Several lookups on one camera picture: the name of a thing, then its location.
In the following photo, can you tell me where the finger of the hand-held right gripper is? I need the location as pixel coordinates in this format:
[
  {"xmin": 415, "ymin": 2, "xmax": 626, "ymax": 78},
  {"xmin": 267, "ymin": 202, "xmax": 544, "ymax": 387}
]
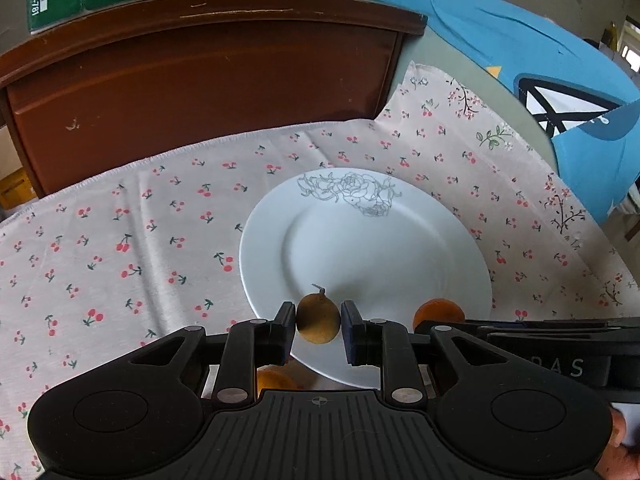
[{"xmin": 414, "ymin": 319, "xmax": 493, "ymax": 345}]

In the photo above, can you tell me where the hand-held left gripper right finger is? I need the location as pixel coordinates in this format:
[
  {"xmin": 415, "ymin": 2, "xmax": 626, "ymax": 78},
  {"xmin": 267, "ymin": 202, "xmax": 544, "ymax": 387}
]
[{"xmin": 340, "ymin": 300, "xmax": 506, "ymax": 406}]

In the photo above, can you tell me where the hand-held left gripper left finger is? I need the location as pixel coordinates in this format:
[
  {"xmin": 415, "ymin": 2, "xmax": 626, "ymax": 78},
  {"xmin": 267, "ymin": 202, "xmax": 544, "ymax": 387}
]
[{"xmin": 127, "ymin": 301, "xmax": 297, "ymax": 407}]

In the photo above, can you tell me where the brown longan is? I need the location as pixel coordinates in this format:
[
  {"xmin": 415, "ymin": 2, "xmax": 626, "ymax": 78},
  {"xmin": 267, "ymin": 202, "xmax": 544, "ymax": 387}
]
[{"xmin": 296, "ymin": 284, "xmax": 342, "ymax": 346}]

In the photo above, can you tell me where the small orange mandarin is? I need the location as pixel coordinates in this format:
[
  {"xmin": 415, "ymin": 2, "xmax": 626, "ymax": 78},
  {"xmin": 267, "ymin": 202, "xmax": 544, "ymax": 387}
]
[
  {"xmin": 412, "ymin": 298, "xmax": 467, "ymax": 332},
  {"xmin": 256, "ymin": 366, "xmax": 301, "ymax": 393}
]

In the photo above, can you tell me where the white floral plate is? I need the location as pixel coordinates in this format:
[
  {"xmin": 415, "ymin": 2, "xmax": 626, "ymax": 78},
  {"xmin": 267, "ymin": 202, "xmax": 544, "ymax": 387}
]
[{"xmin": 238, "ymin": 167, "xmax": 494, "ymax": 390}]

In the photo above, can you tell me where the person's right hand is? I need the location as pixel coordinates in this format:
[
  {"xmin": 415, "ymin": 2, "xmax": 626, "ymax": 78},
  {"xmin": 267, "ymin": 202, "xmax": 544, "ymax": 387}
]
[{"xmin": 606, "ymin": 405, "xmax": 640, "ymax": 480}]

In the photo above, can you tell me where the cherry print tablecloth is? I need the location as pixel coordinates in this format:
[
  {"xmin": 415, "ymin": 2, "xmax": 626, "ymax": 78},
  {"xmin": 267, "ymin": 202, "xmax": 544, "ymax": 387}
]
[{"xmin": 0, "ymin": 60, "xmax": 640, "ymax": 480}]

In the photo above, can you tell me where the pale green bedsheet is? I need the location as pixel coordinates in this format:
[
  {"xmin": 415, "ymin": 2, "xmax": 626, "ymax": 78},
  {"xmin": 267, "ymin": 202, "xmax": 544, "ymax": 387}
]
[{"xmin": 385, "ymin": 25, "xmax": 558, "ymax": 181}]

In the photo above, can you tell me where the blue printed quilt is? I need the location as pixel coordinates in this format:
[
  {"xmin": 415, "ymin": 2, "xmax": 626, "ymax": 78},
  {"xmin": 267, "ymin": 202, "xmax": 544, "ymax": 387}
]
[{"xmin": 330, "ymin": 0, "xmax": 640, "ymax": 226}]

